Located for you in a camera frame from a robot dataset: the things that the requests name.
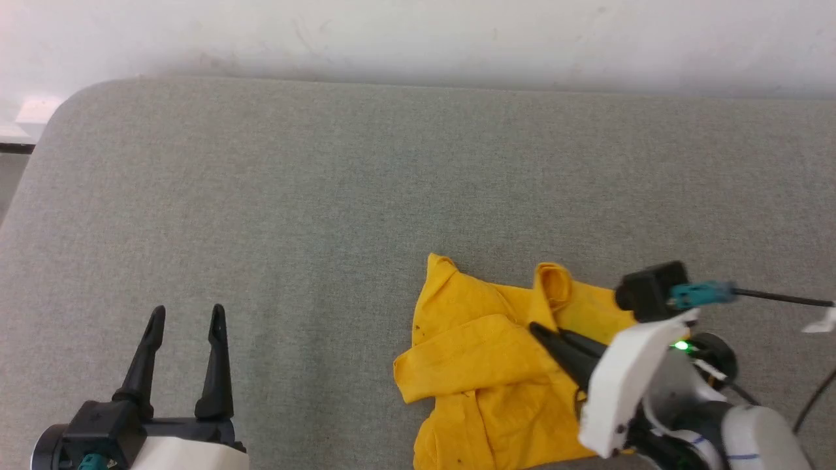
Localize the white cable tag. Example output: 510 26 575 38
802 307 836 334

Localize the grey fabric sofa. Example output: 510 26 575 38
0 77 836 470

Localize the black camera cable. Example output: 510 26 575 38
730 289 836 307

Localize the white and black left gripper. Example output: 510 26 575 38
113 304 250 470

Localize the yellow shirt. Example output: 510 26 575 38
393 253 654 470

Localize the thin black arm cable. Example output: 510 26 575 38
794 368 836 433

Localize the teal right camera connector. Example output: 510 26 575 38
669 281 736 310

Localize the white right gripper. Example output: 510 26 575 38
529 310 700 459

